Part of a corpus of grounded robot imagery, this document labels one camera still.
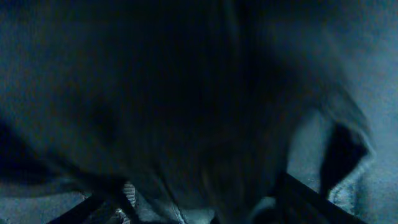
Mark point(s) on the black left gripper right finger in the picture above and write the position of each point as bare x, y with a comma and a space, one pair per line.
299, 204

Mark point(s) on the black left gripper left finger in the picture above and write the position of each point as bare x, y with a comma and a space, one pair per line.
96, 209

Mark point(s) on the black garment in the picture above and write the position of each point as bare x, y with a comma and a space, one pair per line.
198, 104

